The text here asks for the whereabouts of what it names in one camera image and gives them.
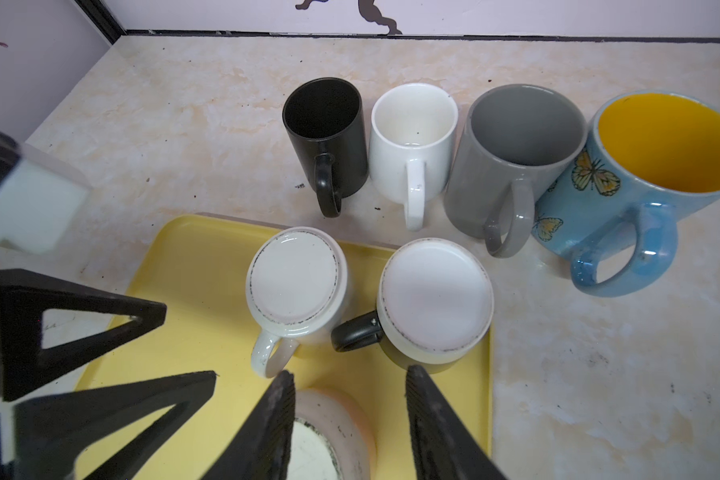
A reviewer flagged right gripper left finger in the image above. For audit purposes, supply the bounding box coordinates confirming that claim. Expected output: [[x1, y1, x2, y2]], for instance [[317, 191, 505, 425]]
[[203, 370, 296, 479]]

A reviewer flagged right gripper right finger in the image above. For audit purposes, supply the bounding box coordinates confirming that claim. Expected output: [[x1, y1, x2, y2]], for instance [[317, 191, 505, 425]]
[[405, 365, 504, 479]]

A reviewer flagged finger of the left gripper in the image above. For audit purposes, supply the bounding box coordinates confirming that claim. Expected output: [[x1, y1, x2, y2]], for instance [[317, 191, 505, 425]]
[[0, 269, 167, 401], [0, 371, 217, 479]]

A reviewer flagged orange speckled mug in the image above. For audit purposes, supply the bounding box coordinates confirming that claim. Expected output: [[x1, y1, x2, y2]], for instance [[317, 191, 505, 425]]
[[286, 388, 377, 479]]

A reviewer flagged black and white mug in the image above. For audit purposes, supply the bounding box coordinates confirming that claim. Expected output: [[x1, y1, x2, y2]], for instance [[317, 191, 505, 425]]
[[331, 238, 494, 373]]

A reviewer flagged blue butterfly mug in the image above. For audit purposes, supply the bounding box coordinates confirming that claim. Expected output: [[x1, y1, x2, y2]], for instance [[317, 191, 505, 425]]
[[532, 91, 720, 297]]

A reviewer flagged grey mug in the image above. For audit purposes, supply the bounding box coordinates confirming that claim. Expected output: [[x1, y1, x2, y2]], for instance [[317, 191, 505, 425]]
[[444, 84, 587, 258]]

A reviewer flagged white ribbed mug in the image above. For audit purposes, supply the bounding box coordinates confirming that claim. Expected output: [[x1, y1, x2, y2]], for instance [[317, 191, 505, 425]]
[[369, 83, 459, 231]]

